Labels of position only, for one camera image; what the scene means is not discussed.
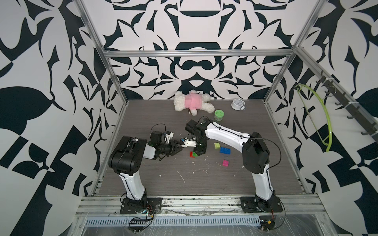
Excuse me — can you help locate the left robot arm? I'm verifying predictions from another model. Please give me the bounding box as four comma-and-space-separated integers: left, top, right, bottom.
108, 135, 183, 213

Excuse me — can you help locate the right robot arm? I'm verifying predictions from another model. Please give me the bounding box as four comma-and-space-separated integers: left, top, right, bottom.
185, 117, 274, 203

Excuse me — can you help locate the blue lego brick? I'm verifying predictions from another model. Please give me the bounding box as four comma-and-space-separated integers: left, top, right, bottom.
219, 147, 231, 155

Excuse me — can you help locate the pink lego brick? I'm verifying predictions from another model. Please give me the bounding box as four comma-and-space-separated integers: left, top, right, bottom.
222, 160, 229, 167

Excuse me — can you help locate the green lidded jar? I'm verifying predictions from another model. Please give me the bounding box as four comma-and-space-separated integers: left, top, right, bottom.
214, 110, 224, 122

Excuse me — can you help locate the white teddy bear pink shirt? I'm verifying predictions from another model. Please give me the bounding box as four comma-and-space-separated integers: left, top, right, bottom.
173, 90, 215, 116

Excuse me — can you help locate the white alarm clock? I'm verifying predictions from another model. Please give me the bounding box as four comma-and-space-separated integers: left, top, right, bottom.
231, 99, 245, 111

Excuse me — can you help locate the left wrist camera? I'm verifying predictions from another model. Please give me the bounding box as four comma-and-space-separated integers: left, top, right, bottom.
149, 131, 174, 147

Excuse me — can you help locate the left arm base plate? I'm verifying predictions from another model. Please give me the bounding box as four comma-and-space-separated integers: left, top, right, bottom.
120, 197, 162, 214

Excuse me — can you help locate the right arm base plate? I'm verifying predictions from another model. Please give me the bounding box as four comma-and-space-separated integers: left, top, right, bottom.
240, 194, 284, 213

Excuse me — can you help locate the aluminium frame rail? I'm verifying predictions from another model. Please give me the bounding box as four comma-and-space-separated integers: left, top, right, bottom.
103, 49, 293, 58

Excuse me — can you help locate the black wall hook rail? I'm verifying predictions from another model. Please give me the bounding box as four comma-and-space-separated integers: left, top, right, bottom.
317, 70, 378, 143

